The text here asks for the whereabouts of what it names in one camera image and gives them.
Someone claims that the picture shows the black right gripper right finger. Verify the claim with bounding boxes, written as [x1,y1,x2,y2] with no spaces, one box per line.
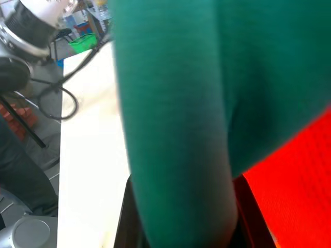
[227,173,277,248]

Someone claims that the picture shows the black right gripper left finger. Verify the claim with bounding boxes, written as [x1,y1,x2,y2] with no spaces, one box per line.
[113,173,149,248]

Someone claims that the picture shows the green knitted garment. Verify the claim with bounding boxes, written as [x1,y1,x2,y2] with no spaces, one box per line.
[110,0,331,248]

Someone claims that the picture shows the silver robot body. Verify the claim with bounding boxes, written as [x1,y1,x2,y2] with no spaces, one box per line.
[0,215,58,248]

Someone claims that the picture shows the dark grey cloth-covered shape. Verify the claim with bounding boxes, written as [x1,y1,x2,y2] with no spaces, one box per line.
[0,113,59,218]

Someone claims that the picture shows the black metal rod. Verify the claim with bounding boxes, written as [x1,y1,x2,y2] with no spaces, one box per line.
[0,95,47,149]

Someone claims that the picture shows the orange red blocks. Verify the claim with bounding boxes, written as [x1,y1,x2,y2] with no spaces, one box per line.
[0,102,39,141]

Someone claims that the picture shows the green plastic basket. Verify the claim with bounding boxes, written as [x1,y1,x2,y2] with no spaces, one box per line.
[68,33,98,54]

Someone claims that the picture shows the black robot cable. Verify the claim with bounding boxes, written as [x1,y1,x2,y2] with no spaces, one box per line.
[30,38,115,120]

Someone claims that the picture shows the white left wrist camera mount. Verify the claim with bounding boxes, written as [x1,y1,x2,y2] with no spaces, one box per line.
[15,0,79,29]

